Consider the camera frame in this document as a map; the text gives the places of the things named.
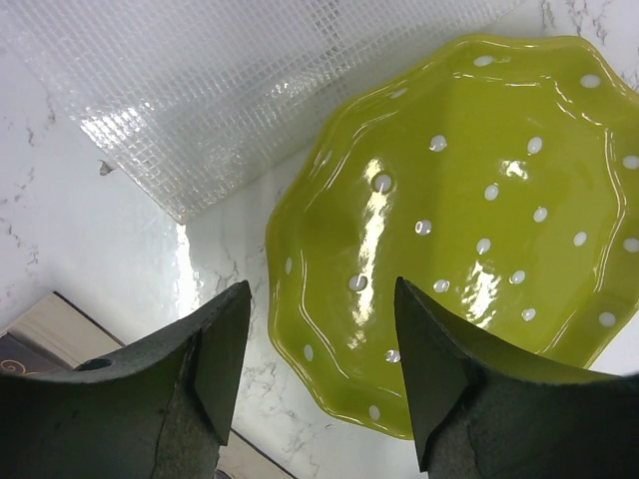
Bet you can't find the clear plastic mesh sheet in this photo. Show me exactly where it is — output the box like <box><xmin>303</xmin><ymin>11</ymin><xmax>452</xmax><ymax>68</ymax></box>
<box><xmin>1</xmin><ymin>1</ymin><xmax>514</xmax><ymax>223</ymax></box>

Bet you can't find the green polka dot plate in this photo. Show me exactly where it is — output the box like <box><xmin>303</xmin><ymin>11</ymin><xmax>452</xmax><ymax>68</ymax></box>
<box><xmin>266</xmin><ymin>34</ymin><xmax>638</xmax><ymax>439</ymax></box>

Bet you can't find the dark hardcover book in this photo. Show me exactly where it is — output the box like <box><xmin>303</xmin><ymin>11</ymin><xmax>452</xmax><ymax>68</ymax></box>
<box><xmin>1</xmin><ymin>292</ymin><xmax>292</xmax><ymax>478</ymax></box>

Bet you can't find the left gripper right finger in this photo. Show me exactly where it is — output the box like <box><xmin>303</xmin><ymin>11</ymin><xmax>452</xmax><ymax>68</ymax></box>
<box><xmin>394</xmin><ymin>278</ymin><xmax>638</xmax><ymax>478</ymax></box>

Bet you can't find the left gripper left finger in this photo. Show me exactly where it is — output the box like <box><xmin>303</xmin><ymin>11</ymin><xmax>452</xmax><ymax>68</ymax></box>
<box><xmin>1</xmin><ymin>281</ymin><xmax>252</xmax><ymax>478</ymax></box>

